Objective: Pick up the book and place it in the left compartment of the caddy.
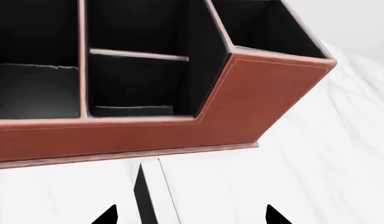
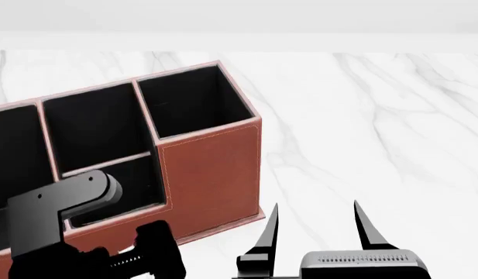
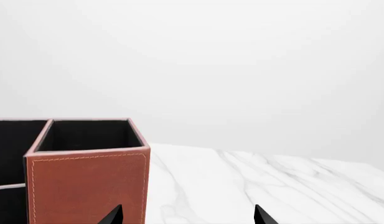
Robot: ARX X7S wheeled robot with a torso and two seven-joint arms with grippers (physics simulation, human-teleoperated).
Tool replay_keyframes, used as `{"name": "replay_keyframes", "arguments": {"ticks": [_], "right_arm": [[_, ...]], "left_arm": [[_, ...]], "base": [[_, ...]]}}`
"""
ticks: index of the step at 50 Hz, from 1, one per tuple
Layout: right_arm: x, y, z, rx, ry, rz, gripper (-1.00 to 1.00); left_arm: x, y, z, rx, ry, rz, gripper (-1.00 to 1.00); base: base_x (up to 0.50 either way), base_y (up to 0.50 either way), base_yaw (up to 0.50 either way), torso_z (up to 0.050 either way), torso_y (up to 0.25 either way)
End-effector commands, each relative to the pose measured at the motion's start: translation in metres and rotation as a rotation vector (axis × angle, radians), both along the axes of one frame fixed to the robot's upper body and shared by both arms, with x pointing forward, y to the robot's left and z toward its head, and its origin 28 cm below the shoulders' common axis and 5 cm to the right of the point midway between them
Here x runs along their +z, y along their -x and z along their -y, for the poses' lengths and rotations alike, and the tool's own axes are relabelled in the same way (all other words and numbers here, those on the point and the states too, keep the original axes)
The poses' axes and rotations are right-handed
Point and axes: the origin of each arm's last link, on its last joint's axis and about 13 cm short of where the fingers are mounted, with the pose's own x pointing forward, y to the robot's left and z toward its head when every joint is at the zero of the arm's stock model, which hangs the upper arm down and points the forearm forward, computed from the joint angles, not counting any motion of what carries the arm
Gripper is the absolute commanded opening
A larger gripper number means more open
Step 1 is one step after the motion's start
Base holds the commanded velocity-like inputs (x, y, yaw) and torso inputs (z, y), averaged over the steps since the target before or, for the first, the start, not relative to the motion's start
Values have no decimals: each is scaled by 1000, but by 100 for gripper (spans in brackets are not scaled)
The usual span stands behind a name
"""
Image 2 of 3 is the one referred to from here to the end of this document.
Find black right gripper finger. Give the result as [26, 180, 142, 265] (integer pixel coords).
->
[353, 199, 401, 251]
[236, 202, 280, 277]

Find brown leather desk caddy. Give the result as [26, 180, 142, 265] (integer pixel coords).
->
[0, 59, 267, 279]

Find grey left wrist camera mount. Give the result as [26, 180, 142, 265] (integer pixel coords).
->
[6, 169, 124, 258]

